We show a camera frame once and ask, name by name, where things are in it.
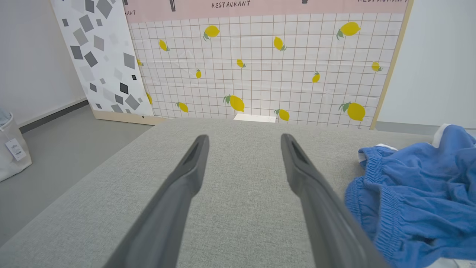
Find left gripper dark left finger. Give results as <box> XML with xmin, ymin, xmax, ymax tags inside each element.
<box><xmin>103</xmin><ymin>134</ymin><xmax>210</xmax><ymax>268</ymax></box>

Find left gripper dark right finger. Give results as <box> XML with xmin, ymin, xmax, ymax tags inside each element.
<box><xmin>280</xmin><ymin>133</ymin><xmax>390</xmax><ymax>268</ymax></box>

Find blue and white shorts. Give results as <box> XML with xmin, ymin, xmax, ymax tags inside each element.
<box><xmin>344</xmin><ymin>124</ymin><xmax>476</xmax><ymax>268</ymax></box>

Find lemon print grid panel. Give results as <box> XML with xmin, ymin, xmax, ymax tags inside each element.
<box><xmin>123</xmin><ymin>0</ymin><xmax>414</xmax><ymax>130</ymax></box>

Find white paper hang tag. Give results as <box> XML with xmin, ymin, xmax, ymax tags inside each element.
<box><xmin>5</xmin><ymin>138</ymin><xmax>28</xmax><ymax>162</ymax></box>

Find white fabric laundry basket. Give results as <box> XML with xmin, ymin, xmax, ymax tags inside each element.
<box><xmin>0</xmin><ymin>109</ymin><xmax>33</xmax><ymax>183</ymax></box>

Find grey geometric print panel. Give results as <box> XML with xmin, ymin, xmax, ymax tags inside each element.
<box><xmin>50</xmin><ymin>0</ymin><xmax>167</xmax><ymax>126</ymax></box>

